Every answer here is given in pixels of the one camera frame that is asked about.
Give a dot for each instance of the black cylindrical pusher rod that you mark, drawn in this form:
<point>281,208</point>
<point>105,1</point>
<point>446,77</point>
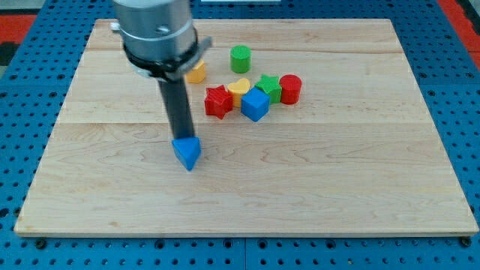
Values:
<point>175,99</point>

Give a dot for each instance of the blue triangle block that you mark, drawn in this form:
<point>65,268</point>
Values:
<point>187,150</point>

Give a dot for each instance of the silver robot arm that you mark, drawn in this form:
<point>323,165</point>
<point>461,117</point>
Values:
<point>161,42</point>

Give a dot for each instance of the yellow hexagon block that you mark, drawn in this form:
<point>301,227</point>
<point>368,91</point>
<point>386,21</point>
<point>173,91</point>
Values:
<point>197,74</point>

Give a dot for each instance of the red star block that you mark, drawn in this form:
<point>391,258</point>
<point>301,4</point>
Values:
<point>218,101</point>

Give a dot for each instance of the yellow heart block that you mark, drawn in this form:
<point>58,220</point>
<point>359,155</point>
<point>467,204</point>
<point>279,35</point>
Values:
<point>238,89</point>

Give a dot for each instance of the green cylinder block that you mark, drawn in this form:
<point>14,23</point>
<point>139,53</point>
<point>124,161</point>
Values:
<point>240,59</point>

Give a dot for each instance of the blue cube block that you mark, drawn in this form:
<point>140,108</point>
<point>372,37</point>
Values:
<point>255,104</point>

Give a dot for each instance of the green star block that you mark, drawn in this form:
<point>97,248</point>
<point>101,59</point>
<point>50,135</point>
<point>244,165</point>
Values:
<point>270,85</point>

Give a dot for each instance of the red cylinder block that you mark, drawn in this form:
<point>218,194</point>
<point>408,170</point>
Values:
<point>291,88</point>

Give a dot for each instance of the wooden board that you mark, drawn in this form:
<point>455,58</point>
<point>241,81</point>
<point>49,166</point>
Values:
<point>357,156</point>

